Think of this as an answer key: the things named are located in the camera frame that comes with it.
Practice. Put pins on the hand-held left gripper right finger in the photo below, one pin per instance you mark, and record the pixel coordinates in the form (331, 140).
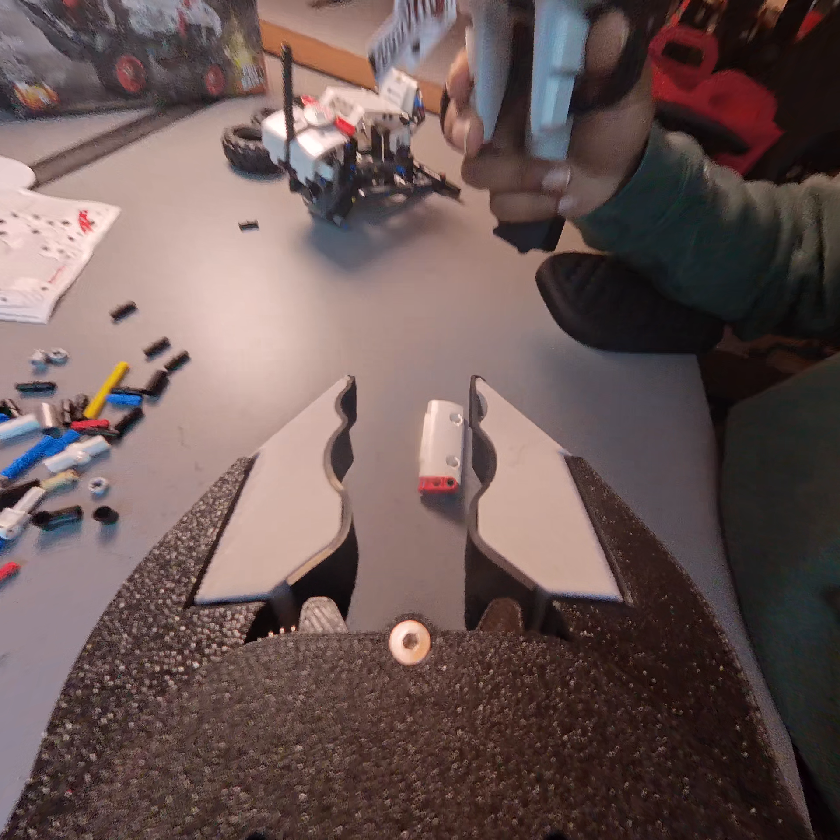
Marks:
(544, 518)

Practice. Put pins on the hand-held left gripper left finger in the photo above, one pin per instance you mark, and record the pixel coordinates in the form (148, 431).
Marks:
(275, 518)

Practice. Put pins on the printed sticker sheet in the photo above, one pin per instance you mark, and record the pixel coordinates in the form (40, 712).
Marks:
(46, 249)

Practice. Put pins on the person's right forearm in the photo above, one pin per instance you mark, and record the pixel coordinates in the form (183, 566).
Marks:
(722, 249)

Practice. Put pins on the person's right hand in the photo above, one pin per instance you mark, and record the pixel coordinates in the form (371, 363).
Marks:
(518, 187)

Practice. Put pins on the red chair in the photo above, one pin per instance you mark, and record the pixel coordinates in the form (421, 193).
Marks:
(715, 111)

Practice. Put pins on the pile of small toy pieces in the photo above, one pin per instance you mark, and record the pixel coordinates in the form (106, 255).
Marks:
(105, 390)

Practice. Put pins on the white black toy truck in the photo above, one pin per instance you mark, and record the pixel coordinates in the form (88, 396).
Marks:
(315, 144)

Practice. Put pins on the black toy tyre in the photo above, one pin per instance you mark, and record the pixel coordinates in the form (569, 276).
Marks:
(246, 149)

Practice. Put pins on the printed toy truck box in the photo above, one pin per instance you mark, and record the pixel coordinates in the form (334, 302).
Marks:
(131, 52)

